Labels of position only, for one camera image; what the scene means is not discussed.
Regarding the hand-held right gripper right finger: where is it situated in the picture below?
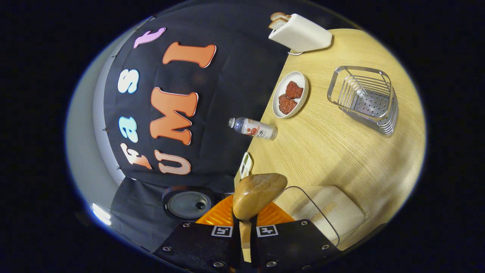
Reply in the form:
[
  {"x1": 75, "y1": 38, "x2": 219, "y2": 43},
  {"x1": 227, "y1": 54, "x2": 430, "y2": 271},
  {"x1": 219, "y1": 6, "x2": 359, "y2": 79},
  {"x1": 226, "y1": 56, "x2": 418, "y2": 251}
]
[{"x1": 250, "y1": 201, "x2": 342, "y2": 273}]

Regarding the white toaster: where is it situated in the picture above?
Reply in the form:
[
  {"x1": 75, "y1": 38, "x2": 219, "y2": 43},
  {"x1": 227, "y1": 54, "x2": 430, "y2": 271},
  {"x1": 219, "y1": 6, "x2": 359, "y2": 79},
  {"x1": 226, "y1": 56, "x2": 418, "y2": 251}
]
[{"x1": 268, "y1": 13, "x2": 333, "y2": 53}]

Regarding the red meat piece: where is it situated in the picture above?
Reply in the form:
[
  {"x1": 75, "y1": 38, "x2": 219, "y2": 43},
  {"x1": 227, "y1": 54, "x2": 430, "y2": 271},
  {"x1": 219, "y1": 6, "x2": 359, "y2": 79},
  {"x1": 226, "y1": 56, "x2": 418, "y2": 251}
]
[
  {"x1": 285, "y1": 81, "x2": 304, "y2": 100},
  {"x1": 278, "y1": 94, "x2": 298, "y2": 115}
]

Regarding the clear plastic box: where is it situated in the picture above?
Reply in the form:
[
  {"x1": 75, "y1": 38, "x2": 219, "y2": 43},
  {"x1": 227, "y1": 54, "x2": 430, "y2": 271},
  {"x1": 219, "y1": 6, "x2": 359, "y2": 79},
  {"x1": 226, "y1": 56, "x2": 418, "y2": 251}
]
[{"x1": 282, "y1": 185, "x2": 367, "y2": 247}]

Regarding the metal wire chopstick holder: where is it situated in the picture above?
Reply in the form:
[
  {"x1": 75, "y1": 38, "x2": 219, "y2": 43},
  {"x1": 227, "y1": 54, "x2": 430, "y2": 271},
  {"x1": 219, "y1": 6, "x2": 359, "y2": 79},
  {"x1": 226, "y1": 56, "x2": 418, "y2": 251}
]
[{"x1": 327, "y1": 66, "x2": 399, "y2": 136}]

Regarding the wooden spoon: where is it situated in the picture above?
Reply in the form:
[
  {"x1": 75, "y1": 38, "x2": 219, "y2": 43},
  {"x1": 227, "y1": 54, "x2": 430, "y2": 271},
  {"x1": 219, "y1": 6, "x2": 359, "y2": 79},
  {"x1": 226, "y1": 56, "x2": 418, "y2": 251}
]
[{"x1": 232, "y1": 173, "x2": 288, "y2": 262}]

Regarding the black backdrop cloth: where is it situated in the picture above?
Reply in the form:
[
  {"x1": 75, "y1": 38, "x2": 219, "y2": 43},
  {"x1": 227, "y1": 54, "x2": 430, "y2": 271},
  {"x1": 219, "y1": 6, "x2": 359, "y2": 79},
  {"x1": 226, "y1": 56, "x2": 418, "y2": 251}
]
[{"x1": 102, "y1": 2, "x2": 357, "y2": 253}]

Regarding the white divided bean dish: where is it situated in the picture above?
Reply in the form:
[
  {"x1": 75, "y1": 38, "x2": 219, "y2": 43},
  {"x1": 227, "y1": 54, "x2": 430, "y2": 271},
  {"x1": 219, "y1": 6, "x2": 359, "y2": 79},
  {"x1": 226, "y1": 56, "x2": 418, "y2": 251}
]
[{"x1": 239, "y1": 152, "x2": 253, "y2": 179}]

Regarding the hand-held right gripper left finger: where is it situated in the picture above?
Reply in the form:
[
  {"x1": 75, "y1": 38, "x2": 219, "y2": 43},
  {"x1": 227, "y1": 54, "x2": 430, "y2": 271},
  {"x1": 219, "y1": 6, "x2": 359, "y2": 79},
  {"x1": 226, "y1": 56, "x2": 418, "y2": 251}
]
[{"x1": 153, "y1": 195, "x2": 242, "y2": 273}]

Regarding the clear drink bottle red label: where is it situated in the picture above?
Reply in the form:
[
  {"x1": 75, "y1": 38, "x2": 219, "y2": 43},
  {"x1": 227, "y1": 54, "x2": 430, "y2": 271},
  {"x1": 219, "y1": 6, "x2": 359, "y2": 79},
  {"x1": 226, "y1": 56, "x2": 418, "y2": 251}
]
[{"x1": 228, "y1": 117, "x2": 278, "y2": 141}]

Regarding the dark grey rice cooker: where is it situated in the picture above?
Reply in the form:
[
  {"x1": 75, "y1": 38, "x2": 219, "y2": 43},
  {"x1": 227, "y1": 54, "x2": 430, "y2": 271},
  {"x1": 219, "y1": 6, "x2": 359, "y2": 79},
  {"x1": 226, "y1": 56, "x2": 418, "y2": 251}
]
[{"x1": 162, "y1": 186, "x2": 217, "y2": 220}]

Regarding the ceiling light panel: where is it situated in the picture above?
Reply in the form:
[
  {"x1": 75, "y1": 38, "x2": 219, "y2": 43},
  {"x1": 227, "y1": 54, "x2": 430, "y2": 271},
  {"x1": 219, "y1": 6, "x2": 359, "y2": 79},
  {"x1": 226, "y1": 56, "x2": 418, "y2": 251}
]
[{"x1": 92, "y1": 202, "x2": 113, "y2": 226}]

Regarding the white round plate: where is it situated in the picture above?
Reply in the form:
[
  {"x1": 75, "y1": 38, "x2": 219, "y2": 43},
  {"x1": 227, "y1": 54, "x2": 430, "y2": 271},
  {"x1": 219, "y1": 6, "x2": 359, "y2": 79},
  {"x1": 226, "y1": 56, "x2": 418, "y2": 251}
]
[{"x1": 272, "y1": 71, "x2": 309, "y2": 119}]

